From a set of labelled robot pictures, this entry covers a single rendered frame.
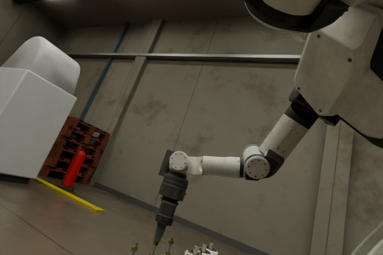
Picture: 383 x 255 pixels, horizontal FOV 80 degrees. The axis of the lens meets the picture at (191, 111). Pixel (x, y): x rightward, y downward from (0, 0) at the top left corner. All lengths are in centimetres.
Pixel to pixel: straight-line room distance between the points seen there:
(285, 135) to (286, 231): 276
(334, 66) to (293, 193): 304
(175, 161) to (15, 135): 240
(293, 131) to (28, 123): 274
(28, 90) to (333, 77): 283
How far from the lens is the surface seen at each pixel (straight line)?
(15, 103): 296
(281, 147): 78
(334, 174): 343
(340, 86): 54
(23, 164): 315
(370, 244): 57
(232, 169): 80
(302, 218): 347
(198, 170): 87
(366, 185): 359
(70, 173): 353
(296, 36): 72
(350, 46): 49
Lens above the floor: 52
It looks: 18 degrees up
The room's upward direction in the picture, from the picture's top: 19 degrees clockwise
